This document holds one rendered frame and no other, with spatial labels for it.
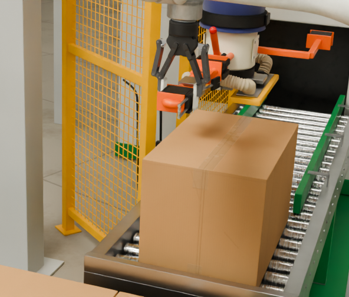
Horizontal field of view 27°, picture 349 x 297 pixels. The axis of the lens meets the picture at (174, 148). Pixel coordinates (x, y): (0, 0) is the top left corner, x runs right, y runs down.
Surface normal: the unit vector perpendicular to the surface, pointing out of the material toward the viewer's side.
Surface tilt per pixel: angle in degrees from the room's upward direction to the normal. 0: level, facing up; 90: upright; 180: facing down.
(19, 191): 90
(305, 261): 0
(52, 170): 0
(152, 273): 90
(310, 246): 0
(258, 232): 90
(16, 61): 90
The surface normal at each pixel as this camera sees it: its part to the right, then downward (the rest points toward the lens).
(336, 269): 0.05, -0.94
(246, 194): -0.31, 0.31
